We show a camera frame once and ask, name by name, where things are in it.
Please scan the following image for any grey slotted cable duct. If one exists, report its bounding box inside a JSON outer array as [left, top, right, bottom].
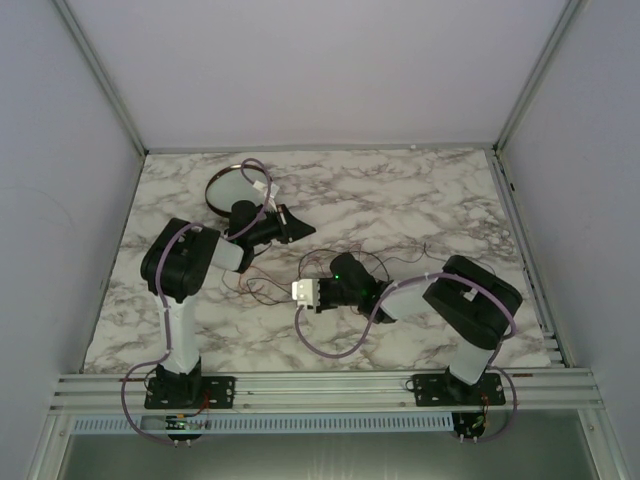
[[72, 412, 454, 435]]

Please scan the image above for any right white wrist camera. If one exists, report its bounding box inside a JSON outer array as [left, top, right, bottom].
[[291, 279, 320, 309]]

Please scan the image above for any aluminium front rail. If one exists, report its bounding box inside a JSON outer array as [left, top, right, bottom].
[[49, 368, 604, 415]]

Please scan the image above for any round brown rimmed plate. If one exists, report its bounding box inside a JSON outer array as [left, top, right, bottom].
[[205, 163, 276, 219]]

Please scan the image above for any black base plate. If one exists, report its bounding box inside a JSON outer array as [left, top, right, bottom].
[[144, 375, 236, 410], [408, 371, 506, 407]]

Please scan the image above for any yellow wire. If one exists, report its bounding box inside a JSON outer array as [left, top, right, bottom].
[[234, 249, 361, 311]]

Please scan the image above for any right aluminium corner post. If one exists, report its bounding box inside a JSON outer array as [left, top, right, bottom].
[[493, 0, 588, 156]]

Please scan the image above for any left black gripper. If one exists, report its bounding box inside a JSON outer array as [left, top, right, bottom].
[[248, 204, 316, 247]]

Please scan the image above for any purple wire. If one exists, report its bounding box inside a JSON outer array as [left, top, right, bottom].
[[299, 242, 436, 281]]

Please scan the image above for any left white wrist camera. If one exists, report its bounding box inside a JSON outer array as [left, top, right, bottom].
[[252, 180, 280, 211]]

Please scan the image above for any black wire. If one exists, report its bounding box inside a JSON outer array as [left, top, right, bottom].
[[219, 247, 396, 309]]

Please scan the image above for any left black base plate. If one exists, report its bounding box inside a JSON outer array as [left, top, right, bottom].
[[144, 375, 236, 410]]

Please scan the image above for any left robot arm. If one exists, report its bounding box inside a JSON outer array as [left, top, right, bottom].
[[140, 200, 316, 409]]

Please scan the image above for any red wire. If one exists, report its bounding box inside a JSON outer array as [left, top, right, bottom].
[[234, 244, 366, 309]]

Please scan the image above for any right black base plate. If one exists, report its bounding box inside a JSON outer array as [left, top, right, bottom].
[[408, 371, 506, 407]]

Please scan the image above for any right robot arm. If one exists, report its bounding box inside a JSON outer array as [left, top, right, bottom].
[[292, 253, 523, 405]]

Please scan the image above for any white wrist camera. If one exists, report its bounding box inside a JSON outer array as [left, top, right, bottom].
[[291, 279, 320, 309], [252, 180, 280, 211]]

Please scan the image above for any aluminium corner post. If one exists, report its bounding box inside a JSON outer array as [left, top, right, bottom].
[[493, 0, 588, 156], [51, 0, 148, 158]]

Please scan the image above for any left aluminium corner post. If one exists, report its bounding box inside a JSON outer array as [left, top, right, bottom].
[[51, 0, 148, 158]]

